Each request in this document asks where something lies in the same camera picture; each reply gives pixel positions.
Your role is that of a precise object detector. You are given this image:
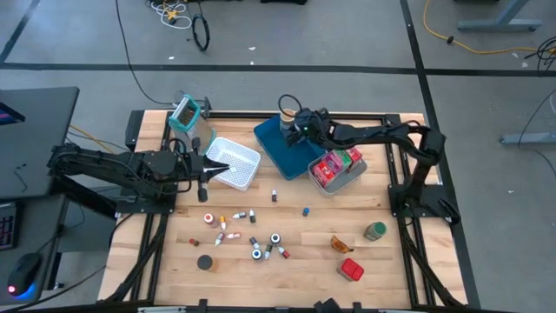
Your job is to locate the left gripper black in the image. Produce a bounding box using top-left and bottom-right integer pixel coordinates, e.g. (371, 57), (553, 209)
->
(171, 137), (230, 203)

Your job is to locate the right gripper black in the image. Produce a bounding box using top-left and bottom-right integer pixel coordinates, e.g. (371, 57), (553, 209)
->
(284, 107), (334, 148)

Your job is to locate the red Froot Loops cereal box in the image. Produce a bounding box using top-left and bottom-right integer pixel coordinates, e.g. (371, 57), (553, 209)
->
(312, 159), (336, 189)

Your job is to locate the purple Raisin Bran cereal box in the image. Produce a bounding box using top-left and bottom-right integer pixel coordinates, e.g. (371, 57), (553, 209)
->
(325, 150), (346, 176)

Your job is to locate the brown orange snack bag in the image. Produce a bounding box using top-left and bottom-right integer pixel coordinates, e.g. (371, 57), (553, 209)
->
(329, 234), (355, 255)

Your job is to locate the spice jar green lid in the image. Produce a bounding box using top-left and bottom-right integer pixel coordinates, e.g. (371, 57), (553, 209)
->
(362, 220), (388, 243)

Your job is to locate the red plastic container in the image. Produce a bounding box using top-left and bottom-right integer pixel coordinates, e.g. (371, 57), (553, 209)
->
(336, 257), (366, 283)

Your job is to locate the blue plastic bin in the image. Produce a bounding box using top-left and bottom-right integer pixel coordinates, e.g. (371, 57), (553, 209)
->
(253, 113), (326, 182)

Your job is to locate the white perforated plastic basket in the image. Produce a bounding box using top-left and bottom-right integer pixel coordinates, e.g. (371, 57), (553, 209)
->
(203, 137), (262, 192)

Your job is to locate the grey plastic bin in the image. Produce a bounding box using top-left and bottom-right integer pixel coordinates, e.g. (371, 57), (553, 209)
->
(307, 147), (369, 196)

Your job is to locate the dark grey side desk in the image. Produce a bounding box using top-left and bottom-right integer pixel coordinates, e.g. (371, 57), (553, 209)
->
(0, 85), (81, 202)

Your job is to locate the grey desk top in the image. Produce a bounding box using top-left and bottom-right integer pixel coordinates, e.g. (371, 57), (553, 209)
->
(0, 193), (70, 308)

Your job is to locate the laptop screen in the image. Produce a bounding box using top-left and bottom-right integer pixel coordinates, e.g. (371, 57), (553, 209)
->
(0, 100), (26, 127)

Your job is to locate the black keyboard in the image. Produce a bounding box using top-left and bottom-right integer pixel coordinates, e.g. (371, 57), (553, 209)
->
(0, 202), (22, 252)

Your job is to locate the black computer mouse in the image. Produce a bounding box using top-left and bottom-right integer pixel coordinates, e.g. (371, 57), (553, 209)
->
(6, 251), (43, 299)

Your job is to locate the grey desk foot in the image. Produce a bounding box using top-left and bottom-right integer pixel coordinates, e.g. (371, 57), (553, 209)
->
(499, 131), (556, 146)

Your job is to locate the grey desk leg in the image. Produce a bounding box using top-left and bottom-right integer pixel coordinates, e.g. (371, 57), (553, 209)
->
(455, 0), (544, 32)

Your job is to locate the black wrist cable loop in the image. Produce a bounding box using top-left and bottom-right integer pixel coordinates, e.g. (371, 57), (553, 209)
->
(276, 93), (304, 115)

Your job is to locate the black aluminium table frame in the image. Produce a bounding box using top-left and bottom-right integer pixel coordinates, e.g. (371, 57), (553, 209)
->
(97, 108), (482, 312)

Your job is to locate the coiled black floor cable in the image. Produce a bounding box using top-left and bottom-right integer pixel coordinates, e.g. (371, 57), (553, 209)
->
(190, 12), (212, 53)

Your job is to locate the long black floor cable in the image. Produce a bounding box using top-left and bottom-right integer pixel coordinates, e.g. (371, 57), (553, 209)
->
(113, 0), (177, 108)

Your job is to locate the white yellow cable bundle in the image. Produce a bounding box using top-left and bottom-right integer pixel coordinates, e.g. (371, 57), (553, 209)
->
(146, 0), (195, 30)

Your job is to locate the yellow floor cable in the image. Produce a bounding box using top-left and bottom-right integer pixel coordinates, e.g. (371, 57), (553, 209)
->
(422, 0), (556, 57)

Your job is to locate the black cable bunch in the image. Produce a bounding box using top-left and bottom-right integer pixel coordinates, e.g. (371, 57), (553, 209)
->
(523, 35), (556, 73)

